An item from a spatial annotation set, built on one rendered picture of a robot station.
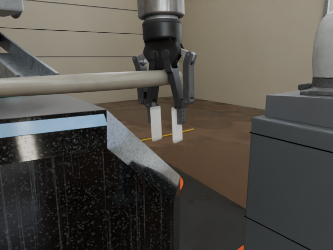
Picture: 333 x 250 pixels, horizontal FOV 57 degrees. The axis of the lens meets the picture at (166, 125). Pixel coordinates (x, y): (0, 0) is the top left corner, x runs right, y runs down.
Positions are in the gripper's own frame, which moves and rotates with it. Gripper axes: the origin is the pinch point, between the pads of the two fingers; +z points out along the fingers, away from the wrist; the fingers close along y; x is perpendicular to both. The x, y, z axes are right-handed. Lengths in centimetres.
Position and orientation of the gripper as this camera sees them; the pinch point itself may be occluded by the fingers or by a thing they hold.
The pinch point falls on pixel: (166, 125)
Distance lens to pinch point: 62.2
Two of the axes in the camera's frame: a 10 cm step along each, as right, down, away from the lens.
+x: -5.0, 1.6, -8.5
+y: -8.7, -0.4, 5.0
